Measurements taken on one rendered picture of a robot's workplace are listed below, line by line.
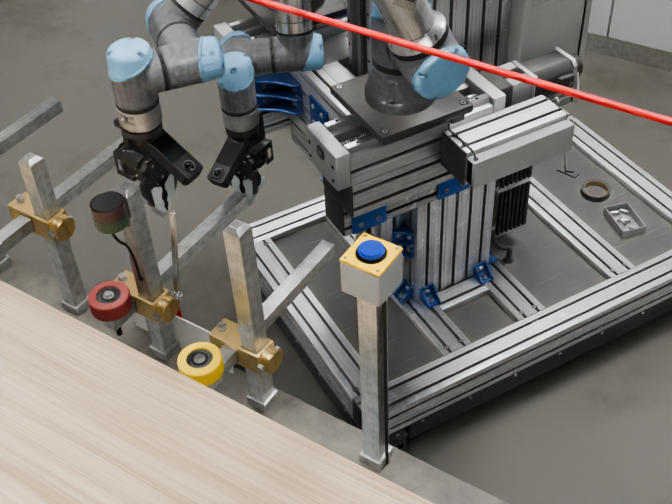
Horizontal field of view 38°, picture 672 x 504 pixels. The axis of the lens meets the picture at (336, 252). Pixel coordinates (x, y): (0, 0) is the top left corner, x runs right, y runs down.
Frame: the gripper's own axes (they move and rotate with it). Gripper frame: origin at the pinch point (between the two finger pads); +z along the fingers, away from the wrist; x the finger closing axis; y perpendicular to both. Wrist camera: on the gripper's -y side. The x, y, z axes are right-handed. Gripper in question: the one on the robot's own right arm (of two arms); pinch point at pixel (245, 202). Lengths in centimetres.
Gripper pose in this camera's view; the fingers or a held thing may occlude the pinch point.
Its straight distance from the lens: 216.5
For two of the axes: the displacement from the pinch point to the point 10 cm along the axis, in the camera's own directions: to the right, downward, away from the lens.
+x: -8.4, -3.5, 4.2
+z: 0.4, 7.3, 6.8
